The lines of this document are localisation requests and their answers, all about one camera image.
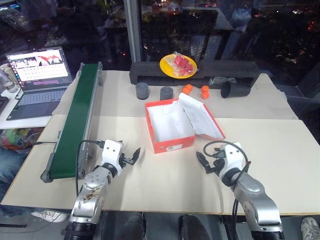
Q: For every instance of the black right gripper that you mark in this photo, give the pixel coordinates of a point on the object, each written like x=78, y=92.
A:
x=218, y=166

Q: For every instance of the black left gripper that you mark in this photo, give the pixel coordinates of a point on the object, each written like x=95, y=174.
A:
x=125, y=159

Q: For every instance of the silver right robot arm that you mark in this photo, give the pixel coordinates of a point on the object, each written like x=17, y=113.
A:
x=252, y=195

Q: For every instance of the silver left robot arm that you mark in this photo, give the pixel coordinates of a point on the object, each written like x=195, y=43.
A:
x=88, y=197

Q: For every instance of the red shoe box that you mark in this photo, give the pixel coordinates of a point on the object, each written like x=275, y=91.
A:
x=172, y=125

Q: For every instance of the green conveyor belt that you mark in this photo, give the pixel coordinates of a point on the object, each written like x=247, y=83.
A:
x=75, y=117

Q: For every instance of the grey foam cylinder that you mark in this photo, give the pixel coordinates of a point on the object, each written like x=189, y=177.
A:
x=166, y=93
x=142, y=91

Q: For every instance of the small orange toy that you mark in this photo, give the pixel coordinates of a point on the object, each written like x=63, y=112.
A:
x=187, y=89
x=205, y=92

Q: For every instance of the black cylindrical cup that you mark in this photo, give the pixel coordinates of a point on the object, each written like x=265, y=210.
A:
x=236, y=90

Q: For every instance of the clear plastic bag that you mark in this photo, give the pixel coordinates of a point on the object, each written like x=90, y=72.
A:
x=217, y=81

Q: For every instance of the yellow plate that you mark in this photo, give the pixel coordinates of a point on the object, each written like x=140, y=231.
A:
x=166, y=67

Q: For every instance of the long black foam block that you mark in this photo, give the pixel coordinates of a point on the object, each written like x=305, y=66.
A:
x=225, y=70

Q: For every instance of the clear bag of red blocks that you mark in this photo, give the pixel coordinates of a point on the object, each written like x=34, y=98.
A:
x=182, y=63

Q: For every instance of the white sneaker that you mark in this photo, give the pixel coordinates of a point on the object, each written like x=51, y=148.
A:
x=50, y=215
x=311, y=228

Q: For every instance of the grey open laptop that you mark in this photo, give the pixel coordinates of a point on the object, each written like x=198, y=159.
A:
x=40, y=80

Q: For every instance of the blue jeans leg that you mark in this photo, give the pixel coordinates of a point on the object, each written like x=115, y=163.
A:
x=12, y=162

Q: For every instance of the clear glass jar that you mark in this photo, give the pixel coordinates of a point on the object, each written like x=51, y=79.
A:
x=7, y=80

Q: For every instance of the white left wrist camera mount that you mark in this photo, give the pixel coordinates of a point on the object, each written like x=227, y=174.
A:
x=111, y=153

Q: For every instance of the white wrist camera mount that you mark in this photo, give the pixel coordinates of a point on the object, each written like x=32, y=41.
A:
x=233, y=157
x=111, y=153

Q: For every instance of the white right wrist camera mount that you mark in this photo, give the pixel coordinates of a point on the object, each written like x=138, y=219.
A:
x=233, y=157

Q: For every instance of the aluminium window post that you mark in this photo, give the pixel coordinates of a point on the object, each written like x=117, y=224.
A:
x=132, y=30

